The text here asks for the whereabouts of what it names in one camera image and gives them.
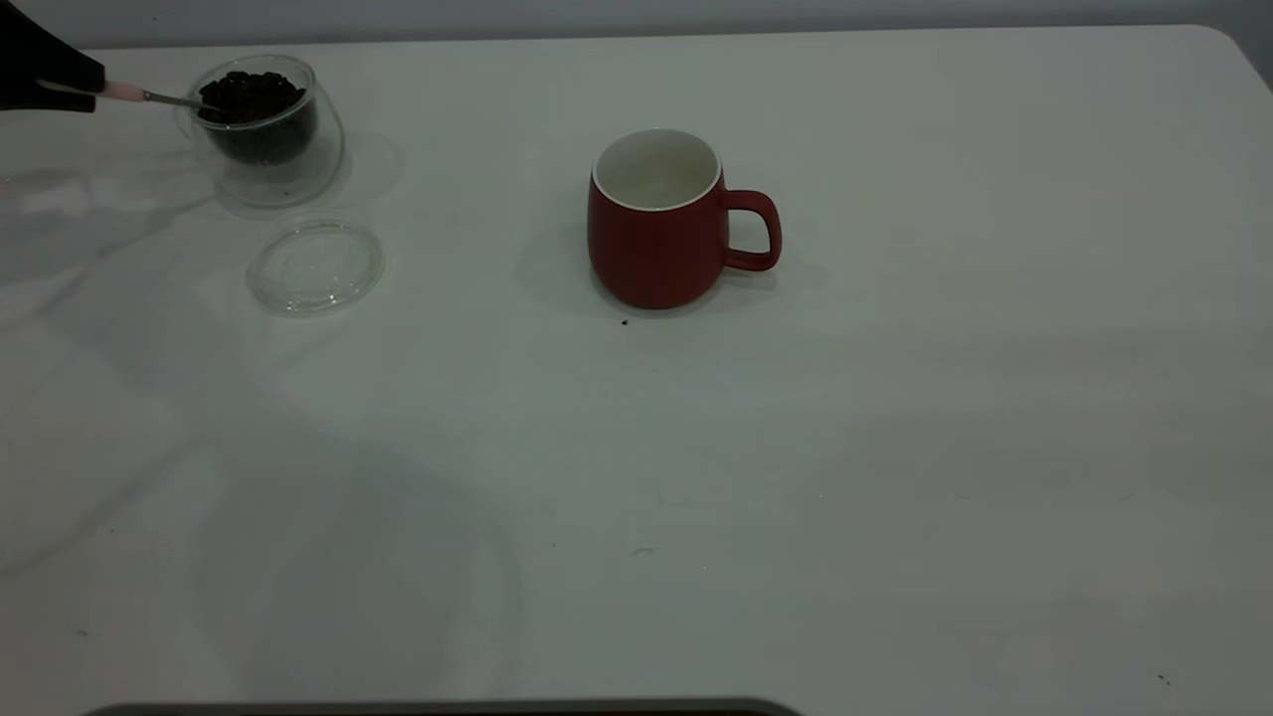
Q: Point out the dark coffee beans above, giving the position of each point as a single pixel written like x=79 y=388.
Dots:
x=254 y=94

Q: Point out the clear round glass lid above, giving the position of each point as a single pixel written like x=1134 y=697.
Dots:
x=316 y=268

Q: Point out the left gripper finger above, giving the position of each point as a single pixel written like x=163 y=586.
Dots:
x=40 y=50
x=45 y=99

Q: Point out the red ceramic mug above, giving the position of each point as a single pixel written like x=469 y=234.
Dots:
x=656 y=249

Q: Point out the clear double-wall glass cup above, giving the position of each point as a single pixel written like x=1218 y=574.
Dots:
x=269 y=179

